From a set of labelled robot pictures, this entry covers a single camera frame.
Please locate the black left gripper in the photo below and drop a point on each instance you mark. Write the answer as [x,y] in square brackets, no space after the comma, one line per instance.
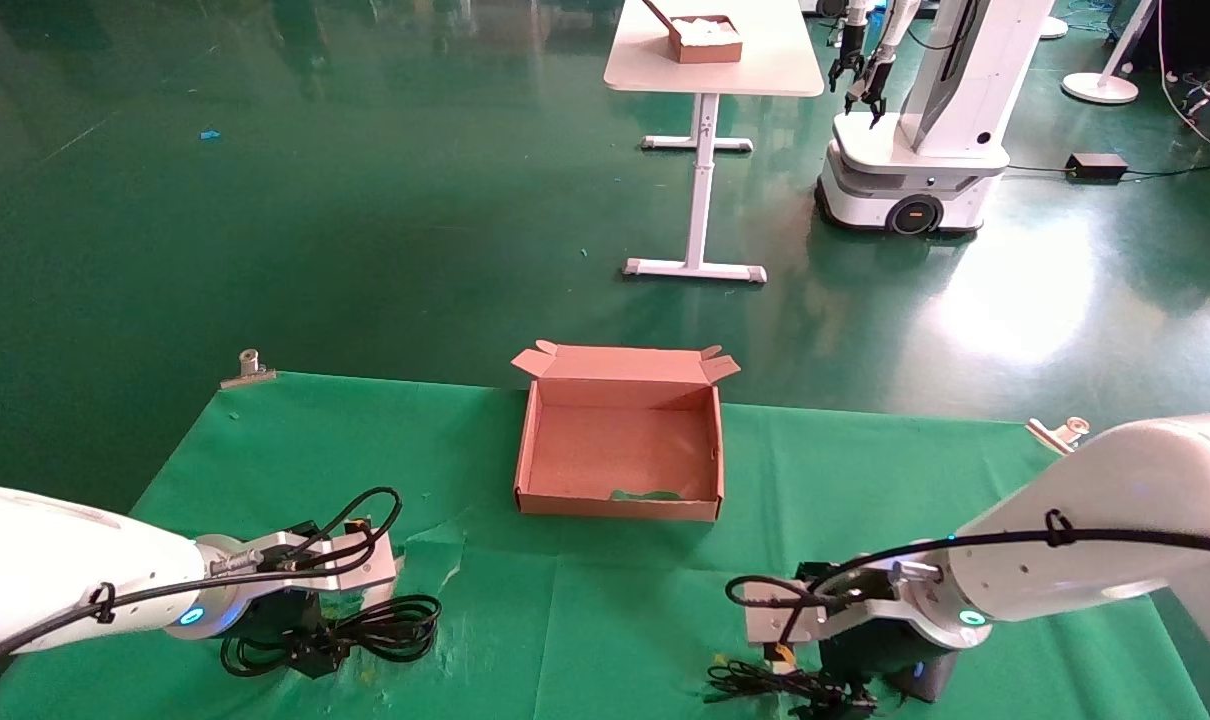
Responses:
[275,615]

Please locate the black background robot gripper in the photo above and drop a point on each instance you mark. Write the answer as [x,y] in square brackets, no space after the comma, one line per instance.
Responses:
[873,90]
[847,65]

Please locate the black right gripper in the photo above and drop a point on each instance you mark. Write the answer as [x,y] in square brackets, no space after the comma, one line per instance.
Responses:
[895,660]

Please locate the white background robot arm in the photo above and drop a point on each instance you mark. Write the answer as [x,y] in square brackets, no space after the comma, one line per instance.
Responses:
[900,25]
[854,20]

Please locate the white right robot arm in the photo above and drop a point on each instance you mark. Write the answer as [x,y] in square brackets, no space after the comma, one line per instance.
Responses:
[1115,490]

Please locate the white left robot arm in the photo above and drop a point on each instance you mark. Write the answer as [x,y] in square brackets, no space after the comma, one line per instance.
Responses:
[45,560]

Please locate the small brown cardboard box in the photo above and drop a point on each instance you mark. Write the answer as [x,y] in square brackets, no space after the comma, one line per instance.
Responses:
[710,50]

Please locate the open brown cardboard box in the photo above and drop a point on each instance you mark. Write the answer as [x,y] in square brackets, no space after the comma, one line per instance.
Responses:
[615,450]

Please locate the white wheeled background robot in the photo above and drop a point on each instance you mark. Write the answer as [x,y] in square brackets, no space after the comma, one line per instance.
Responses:
[925,150]

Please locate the white crumpled packing filling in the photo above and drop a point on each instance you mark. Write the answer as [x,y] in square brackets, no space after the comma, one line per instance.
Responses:
[707,30]

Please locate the white floor stand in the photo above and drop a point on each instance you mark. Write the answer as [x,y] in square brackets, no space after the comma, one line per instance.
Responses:
[1100,88]

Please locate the black power adapter brick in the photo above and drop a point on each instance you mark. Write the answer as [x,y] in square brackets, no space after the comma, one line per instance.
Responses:
[1097,166]

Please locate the metal tablecloth clip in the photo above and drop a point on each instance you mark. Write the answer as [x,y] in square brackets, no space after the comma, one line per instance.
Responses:
[248,372]
[1057,437]

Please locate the green tablecloth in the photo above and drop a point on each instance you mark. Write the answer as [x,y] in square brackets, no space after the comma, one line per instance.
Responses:
[605,620]

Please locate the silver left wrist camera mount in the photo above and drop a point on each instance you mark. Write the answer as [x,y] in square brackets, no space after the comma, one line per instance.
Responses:
[360,572]

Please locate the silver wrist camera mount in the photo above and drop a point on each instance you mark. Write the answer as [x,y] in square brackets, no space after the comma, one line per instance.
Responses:
[765,620]
[360,572]

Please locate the white pedestal table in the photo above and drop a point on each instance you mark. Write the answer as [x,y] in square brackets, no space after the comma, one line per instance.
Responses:
[715,75]

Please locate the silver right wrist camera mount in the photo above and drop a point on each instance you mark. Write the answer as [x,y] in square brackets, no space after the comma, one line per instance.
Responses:
[765,620]

